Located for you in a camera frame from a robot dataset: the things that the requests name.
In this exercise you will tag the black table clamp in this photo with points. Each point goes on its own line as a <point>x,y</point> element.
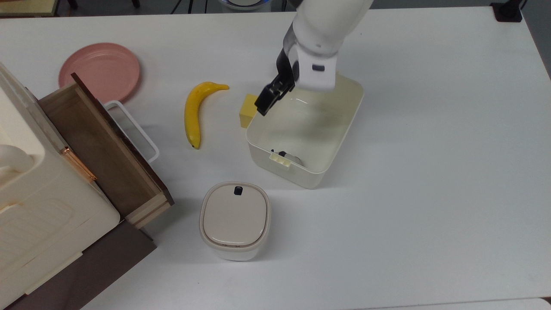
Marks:
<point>507,12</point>

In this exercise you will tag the black tripod legs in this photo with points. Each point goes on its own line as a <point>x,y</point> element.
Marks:
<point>189,5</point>

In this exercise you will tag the pink plate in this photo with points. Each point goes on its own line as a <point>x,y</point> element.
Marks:
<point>100,71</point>

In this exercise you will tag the small black white object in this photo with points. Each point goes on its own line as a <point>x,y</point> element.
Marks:
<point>287,156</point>

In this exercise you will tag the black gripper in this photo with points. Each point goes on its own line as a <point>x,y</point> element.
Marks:
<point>284,66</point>

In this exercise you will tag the dark brown base board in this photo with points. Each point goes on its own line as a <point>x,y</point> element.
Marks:
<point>94,271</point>

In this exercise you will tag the cream toy kitchen unit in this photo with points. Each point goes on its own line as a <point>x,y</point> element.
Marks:
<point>38,215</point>

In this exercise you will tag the cream plastic box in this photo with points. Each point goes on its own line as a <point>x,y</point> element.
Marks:
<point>340,129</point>

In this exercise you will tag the wooden drawer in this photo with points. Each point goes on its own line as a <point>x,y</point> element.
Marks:
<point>103,150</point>

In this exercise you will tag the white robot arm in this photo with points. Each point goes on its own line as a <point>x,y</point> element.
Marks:
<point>323,34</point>

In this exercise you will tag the yellow foam cube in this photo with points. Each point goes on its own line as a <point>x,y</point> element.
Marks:
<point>247,113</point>

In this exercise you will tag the yellow banana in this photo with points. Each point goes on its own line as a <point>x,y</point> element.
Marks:
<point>192,113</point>

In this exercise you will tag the white lidded bin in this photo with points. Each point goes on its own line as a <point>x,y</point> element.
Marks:
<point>235,219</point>

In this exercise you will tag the yellow side table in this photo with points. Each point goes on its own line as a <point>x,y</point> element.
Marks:
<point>26,7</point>

